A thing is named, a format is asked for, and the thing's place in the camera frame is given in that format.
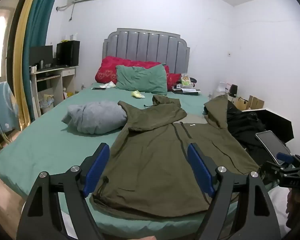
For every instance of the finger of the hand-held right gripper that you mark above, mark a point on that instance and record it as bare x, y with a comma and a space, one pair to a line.
285, 158

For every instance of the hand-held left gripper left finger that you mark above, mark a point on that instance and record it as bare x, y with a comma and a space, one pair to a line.
97, 170

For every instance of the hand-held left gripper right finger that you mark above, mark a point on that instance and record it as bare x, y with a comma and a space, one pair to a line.
200, 170

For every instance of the olive green hooded jacket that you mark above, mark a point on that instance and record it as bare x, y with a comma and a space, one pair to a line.
152, 167

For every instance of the black clothes pile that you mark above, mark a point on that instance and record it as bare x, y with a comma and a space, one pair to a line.
245, 130

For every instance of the person's right hand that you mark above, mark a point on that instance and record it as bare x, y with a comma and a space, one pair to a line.
290, 205

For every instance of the tablet with grey screen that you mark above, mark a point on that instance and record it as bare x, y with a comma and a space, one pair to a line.
272, 145

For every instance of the black umbrella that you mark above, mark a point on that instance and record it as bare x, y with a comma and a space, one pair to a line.
272, 120

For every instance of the grey bundled cloth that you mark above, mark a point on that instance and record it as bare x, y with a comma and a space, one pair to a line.
95, 117

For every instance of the bed with green sheet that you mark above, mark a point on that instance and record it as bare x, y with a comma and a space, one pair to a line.
52, 142

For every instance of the cardboard boxes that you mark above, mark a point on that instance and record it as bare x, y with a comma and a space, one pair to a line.
252, 102

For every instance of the black phone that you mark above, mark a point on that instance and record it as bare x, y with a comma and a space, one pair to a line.
99, 88

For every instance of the trash bin with bag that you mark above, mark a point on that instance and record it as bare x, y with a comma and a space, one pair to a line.
47, 105

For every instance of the stack of books and snacks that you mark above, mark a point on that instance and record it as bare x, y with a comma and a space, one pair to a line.
186, 87

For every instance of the black speaker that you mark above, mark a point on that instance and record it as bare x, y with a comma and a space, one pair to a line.
233, 90

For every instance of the white box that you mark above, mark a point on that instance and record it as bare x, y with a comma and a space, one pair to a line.
223, 87

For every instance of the white paper packet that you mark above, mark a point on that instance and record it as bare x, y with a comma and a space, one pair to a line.
110, 85

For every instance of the beige computer desk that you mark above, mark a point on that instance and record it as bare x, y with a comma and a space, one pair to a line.
67, 80

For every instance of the red pillow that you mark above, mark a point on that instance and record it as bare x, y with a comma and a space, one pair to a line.
107, 70

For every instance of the green pillow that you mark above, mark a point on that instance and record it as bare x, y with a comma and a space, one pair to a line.
140, 78

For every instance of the light blue hanging blanket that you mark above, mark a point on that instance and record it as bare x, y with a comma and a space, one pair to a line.
2, 110

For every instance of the metal cup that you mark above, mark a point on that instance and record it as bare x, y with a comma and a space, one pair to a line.
41, 63

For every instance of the black computer tower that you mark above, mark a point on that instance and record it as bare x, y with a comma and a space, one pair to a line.
68, 52

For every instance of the yellow curtain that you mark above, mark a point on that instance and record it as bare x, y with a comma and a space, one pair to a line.
21, 67

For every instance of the black computer monitor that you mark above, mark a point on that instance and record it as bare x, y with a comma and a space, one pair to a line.
41, 55

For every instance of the grey padded headboard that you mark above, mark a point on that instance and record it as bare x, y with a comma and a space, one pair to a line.
145, 45

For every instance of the teal curtain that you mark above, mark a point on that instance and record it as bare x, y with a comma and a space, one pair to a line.
38, 30

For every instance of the air conditioner pipe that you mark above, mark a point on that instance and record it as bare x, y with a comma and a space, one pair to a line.
65, 7

